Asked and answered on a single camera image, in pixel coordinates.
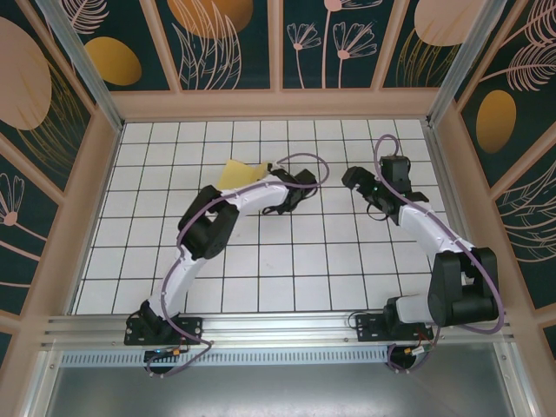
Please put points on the yellow cloth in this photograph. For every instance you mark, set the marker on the yellow cloth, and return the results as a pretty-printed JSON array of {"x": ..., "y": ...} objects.
[{"x": 239, "y": 176}]

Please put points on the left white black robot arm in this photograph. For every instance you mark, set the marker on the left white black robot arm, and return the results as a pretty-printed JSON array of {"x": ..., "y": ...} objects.
[{"x": 208, "y": 226}]

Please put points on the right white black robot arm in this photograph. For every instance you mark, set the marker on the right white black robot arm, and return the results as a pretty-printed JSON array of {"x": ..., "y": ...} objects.
[{"x": 460, "y": 286}]

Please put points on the grey metal sheet panel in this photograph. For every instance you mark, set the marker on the grey metal sheet panel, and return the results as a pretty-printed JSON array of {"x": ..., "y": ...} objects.
[{"x": 278, "y": 391}]

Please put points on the small controller board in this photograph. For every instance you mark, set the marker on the small controller board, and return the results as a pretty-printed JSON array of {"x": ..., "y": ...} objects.
[
  {"x": 167, "y": 351},
  {"x": 415, "y": 351}
]

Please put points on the aluminium side rail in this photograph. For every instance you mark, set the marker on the aluminium side rail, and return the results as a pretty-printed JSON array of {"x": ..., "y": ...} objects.
[{"x": 443, "y": 165}]

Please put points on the aluminium frame post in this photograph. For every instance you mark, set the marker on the aluminium frame post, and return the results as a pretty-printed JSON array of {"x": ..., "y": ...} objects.
[
  {"x": 41, "y": 386},
  {"x": 82, "y": 65},
  {"x": 464, "y": 65},
  {"x": 517, "y": 382}
]

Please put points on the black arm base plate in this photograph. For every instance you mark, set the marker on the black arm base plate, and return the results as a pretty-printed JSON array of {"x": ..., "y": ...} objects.
[
  {"x": 369, "y": 328},
  {"x": 191, "y": 330}
]

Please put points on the aluminium mounting rail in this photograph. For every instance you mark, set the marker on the aluminium mounting rail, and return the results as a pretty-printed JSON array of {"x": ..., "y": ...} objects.
[{"x": 278, "y": 328}]

